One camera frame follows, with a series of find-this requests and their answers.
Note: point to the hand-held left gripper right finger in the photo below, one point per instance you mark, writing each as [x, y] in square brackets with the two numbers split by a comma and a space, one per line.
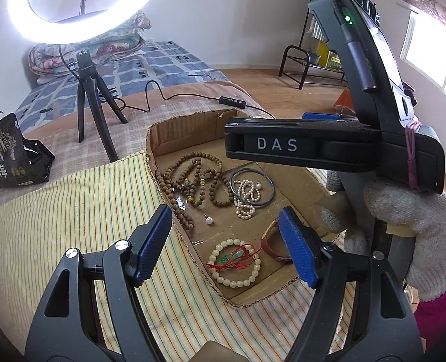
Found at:
[298, 245]

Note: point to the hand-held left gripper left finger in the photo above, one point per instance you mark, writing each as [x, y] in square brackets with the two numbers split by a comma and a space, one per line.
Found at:
[151, 241]

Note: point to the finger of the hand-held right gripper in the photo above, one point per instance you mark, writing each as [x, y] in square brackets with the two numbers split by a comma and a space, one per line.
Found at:
[275, 143]
[321, 116]

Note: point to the dark thin bangle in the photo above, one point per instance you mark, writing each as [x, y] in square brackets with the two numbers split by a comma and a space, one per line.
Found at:
[273, 188]

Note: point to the cardboard box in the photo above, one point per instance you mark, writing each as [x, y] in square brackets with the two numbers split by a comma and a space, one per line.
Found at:
[245, 230]

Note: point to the person's right forearm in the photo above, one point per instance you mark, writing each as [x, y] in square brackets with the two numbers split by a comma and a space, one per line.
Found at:
[441, 328]

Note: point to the person's right hand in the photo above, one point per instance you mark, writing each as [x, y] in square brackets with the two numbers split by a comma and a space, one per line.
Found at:
[419, 233]

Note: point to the orange patterned box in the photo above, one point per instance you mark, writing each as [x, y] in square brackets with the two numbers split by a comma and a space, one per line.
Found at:
[345, 100]

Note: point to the yellow box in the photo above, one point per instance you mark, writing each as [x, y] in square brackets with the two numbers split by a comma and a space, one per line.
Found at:
[326, 54]

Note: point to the window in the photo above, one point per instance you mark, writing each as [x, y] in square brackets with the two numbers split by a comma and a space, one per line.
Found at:
[434, 56]

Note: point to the black metal shoe rack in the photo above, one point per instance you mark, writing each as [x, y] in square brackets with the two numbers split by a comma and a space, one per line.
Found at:
[294, 51]

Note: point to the striped hanging towel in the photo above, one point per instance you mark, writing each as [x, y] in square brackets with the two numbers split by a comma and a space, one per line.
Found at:
[319, 30]

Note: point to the yellow striped cloth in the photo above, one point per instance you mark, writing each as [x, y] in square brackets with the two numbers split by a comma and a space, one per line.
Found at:
[76, 196]

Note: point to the beige checked blanket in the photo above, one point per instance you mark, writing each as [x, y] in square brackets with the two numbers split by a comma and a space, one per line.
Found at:
[132, 132]

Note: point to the blue plaid bed sheet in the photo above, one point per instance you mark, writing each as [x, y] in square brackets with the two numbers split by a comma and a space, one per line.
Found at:
[162, 64]

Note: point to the black tripod stand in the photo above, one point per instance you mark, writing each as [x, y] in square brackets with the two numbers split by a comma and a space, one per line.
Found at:
[89, 94]

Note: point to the black snack bag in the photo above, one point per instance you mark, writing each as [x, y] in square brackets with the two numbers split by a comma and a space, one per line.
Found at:
[4, 151]

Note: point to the folded floral quilt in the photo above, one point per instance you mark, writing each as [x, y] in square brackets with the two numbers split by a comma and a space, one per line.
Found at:
[106, 45]

